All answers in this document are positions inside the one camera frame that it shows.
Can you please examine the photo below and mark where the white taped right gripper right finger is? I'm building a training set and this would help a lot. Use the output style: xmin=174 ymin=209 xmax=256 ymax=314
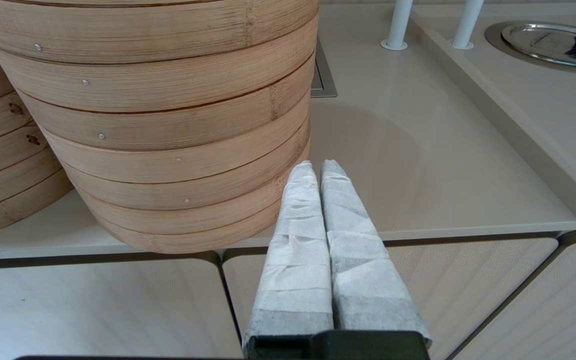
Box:
xmin=319 ymin=159 xmax=433 ymax=346

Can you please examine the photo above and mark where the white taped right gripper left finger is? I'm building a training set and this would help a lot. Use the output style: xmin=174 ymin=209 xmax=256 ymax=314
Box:
xmin=242 ymin=160 xmax=335 ymax=351

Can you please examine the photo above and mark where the tall wide bamboo steamer stack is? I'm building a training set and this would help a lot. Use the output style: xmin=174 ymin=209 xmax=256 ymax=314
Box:
xmin=0 ymin=0 xmax=320 ymax=255

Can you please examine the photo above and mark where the round metal plate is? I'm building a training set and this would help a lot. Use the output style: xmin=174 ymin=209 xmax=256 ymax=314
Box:
xmin=484 ymin=21 xmax=576 ymax=77

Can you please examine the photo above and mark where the steel vent plate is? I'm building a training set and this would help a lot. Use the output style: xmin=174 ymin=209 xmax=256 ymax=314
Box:
xmin=311 ymin=39 xmax=339 ymax=99

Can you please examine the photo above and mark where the white metal pole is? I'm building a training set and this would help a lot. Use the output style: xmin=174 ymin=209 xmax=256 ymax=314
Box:
xmin=451 ymin=0 xmax=485 ymax=50
xmin=380 ymin=0 xmax=414 ymax=51

